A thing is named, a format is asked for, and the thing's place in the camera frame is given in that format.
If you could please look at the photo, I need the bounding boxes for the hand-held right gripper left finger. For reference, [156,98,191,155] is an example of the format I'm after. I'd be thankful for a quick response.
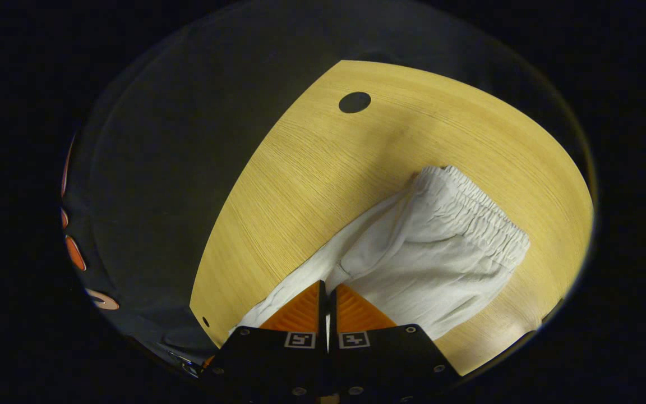
[199,280,325,404]

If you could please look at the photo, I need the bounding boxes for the white jeans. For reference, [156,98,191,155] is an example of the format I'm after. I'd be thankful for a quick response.
[230,164,531,343]

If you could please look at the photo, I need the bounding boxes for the black backdrop cloth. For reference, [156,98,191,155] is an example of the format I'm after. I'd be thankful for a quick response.
[61,0,584,377]

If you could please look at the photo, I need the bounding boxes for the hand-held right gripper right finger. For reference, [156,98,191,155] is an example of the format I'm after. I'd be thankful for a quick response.
[327,283,461,404]

